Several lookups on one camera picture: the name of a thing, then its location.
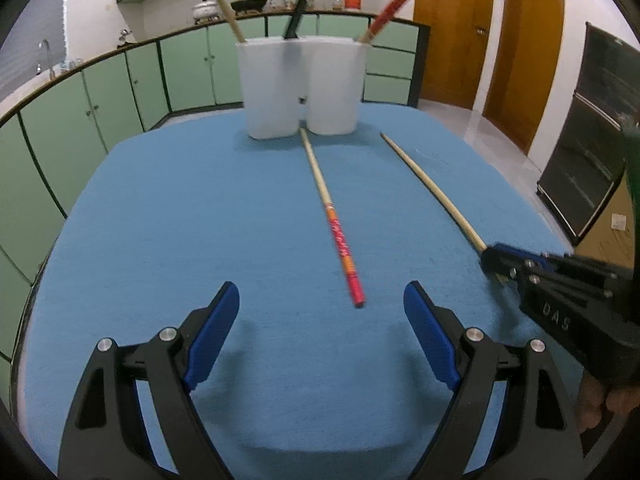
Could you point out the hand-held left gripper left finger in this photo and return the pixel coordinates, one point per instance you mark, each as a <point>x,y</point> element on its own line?
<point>212,340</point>

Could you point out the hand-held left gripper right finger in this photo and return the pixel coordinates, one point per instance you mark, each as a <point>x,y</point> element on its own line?
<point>430,340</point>

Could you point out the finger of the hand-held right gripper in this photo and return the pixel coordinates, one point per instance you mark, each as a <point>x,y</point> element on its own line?
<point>505,270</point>
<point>525,256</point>

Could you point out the plain wooden chopstick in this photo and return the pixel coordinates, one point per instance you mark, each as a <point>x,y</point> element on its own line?
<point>222,5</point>
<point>430,185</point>

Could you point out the white plastic utensil holder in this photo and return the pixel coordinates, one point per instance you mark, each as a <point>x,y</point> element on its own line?
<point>270,90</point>

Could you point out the black chopstick with gold band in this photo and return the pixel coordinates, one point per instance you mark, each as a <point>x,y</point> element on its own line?
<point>300,7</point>

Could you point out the person's right hand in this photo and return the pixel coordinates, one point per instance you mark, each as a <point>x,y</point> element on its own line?
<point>597,402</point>

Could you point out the blue table cloth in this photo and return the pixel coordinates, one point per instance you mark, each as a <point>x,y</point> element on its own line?
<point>200,220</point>

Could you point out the black glass-door cabinet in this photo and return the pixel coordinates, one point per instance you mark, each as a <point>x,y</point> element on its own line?
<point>585,135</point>

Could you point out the wooden door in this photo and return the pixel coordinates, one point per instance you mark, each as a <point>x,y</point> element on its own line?
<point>530,60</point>
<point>450,35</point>

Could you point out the clear glass cups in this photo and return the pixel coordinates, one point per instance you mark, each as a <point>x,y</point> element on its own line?
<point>71,63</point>

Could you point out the small metal kettle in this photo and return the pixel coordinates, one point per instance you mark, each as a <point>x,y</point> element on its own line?
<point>124,37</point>

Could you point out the white cooking pot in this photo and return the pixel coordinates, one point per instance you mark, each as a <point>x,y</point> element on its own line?
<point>205,9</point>

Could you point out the metal sink faucet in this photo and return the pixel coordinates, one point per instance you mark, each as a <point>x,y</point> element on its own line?
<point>46,47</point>

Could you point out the black pan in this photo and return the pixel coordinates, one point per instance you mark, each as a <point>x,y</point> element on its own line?
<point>248,3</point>

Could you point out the grey window blind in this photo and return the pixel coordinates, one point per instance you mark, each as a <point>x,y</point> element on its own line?
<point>35,10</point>

